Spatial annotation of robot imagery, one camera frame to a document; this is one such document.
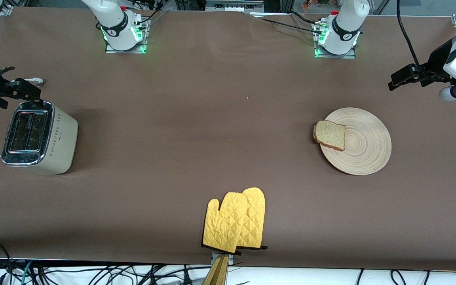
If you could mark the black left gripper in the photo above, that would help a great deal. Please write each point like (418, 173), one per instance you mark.
(435, 63)

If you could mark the round pale wooden plate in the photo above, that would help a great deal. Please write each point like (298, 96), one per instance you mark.
(366, 146)

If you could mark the slice of brown bread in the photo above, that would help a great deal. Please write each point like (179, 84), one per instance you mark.
(331, 135)

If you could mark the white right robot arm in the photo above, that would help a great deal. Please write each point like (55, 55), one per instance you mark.
(113, 23)

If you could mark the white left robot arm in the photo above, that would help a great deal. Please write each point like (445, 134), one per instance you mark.
(344, 27)

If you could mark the cream and chrome toaster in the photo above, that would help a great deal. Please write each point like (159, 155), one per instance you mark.
(59, 138)

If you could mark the yellow quilted oven mitt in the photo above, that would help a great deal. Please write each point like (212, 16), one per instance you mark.
(224, 225)
(256, 213)

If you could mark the yellow wooden bar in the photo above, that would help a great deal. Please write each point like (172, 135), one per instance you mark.
(218, 273)

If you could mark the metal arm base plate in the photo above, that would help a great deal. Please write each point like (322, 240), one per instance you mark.
(350, 55)
(143, 45)

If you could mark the metal frame rail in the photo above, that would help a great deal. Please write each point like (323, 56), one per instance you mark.
(232, 6)

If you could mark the small metal table bracket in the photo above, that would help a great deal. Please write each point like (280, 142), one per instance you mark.
(230, 258)

